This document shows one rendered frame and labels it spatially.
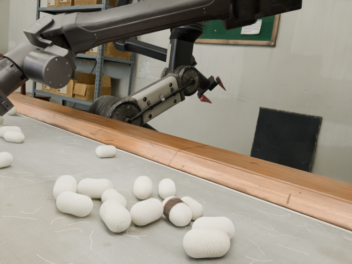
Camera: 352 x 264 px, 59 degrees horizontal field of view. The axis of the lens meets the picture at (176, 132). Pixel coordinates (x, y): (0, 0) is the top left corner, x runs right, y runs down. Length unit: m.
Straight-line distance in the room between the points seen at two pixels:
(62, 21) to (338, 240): 0.56
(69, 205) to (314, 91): 2.17
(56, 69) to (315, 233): 0.45
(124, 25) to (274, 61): 1.93
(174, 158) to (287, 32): 2.06
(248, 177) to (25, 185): 0.27
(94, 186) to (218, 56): 2.39
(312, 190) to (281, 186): 0.04
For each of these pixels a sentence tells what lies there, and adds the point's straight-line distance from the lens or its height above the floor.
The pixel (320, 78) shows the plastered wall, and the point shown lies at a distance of 2.36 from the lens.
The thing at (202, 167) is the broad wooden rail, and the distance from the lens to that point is 0.46.
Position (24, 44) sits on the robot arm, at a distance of 0.65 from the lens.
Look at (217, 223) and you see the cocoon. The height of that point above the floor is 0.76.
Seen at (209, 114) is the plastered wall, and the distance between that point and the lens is 2.67.
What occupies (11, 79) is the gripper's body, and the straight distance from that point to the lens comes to 0.62.
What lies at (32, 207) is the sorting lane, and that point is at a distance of 0.33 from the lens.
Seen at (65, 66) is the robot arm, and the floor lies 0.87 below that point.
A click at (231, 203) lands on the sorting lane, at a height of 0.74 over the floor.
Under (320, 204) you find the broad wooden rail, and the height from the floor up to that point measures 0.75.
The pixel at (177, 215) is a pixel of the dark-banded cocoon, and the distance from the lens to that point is 0.29.
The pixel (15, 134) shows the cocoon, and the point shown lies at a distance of 0.56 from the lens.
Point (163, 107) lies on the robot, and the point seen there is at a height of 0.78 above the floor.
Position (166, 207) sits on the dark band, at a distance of 0.30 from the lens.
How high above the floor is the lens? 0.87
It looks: 9 degrees down
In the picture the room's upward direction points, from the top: 7 degrees clockwise
